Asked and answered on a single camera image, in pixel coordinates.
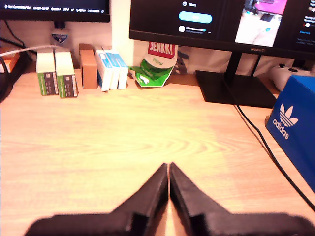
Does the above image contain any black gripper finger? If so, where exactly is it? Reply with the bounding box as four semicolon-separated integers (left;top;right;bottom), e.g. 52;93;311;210
112;162;170;232
169;161;228;233

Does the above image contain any blue Adidas shoebox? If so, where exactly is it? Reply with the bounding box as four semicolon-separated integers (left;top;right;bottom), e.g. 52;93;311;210
265;75;315;194

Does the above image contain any white and blue box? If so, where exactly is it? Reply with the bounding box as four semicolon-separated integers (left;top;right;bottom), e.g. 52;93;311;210
105;49;121;90
94;49;114;92
112;49;129;89

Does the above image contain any white and green box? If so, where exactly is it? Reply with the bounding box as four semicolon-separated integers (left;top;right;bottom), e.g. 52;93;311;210
36;50;59;96
54;50;79;99

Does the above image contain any brown cardboard box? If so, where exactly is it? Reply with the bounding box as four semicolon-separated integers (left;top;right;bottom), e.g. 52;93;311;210
78;43;98;89

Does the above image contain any green Jenkki gum bag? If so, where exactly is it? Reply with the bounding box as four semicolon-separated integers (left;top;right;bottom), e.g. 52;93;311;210
129;41;178;88

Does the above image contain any grey patterned pouch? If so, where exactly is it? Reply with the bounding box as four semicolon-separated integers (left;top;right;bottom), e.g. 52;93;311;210
172;46;191;74

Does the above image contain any white game controller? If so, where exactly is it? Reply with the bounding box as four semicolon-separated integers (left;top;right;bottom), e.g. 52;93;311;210
269;63;312;92

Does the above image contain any large black Huawei monitor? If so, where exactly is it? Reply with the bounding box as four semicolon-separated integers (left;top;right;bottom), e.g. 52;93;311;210
128;0;315;109

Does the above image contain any orange object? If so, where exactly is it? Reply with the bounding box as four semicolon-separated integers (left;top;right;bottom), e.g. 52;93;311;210
0;53;20;73

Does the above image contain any black monitor with purple text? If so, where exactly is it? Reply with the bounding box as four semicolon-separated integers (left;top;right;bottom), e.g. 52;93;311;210
0;0;111;23

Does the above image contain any black cable on table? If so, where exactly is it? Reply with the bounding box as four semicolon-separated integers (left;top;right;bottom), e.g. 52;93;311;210
222;81;315;212

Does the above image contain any white cable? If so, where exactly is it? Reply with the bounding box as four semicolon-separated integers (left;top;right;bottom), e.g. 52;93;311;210
0;45;61;58

